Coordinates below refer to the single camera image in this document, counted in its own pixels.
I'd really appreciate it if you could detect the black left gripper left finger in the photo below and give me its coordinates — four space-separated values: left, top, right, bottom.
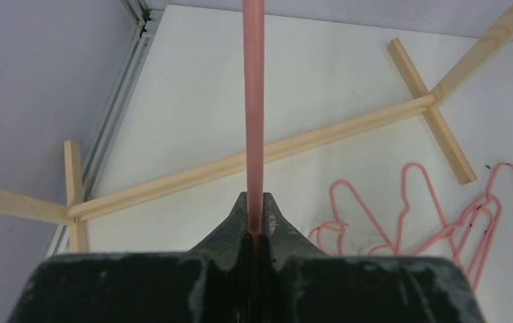
9 193 248 322

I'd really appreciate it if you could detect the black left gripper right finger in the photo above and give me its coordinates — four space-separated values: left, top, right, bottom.
262 193 484 322

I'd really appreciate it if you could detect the pink wire hanger pile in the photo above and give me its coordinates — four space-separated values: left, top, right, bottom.
306 162 513 323

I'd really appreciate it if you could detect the wooden clothes rack frame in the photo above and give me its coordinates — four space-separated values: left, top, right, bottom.
0 6 513 254

